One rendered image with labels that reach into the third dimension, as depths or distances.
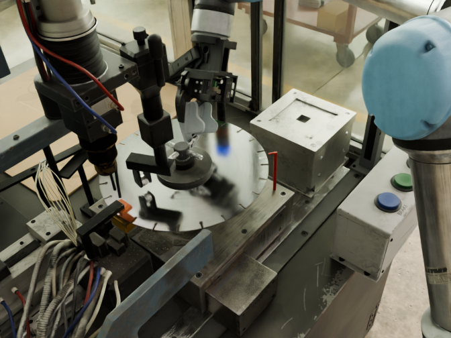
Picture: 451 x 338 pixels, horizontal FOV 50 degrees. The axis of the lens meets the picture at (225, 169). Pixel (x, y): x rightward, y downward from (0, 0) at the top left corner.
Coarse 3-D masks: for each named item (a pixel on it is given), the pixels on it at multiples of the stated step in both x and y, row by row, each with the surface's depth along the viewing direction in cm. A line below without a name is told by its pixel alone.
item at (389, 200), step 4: (384, 192) 94; (388, 192) 94; (380, 196) 93; (384, 196) 93; (388, 196) 93; (392, 196) 93; (396, 196) 93; (380, 200) 92; (384, 200) 92; (388, 200) 92; (392, 200) 92; (396, 200) 92; (380, 204) 92; (384, 204) 91; (388, 204) 91; (392, 204) 91; (396, 204) 91; (384, 208) 92; (388, 208) 91; (392, 208) 91; (396, 208) 92
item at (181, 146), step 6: (192, 138) 94; (168, 144) 93; (174, 144) 92; (180, 144) 92; (186, 144) 92; (174, 150) 91; (180, 150) 91; (186, 150) 91; (174, 156) 90; (180, 156) 92; (186, 156) 92; (192, 156) 91; (198, 156) 90
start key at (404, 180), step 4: (396, 176) 97; (400, 176) 97; (404, 176) 97; (408, 176) 97; (396, 180) 96; (400, 180) 96; (404, 180) 96; (408, 180) 96; (396, 184) 96; (400, 184) 95; (404, 184) 95; (408, 184) 95; (404, 188) 95; (408, 188) 95
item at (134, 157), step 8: (160, 152) 82; (128, 160) 86; (136, 160) 85; (144, 160) 85; (152, 160) 85; (160, 160) 83; (168, 160) 85; (128, 168) 87; (136, 168) 86; (144, 168) 85; (152, 168) 85; (160, 168) 84; (168, 168) 84; (136, 176) 88
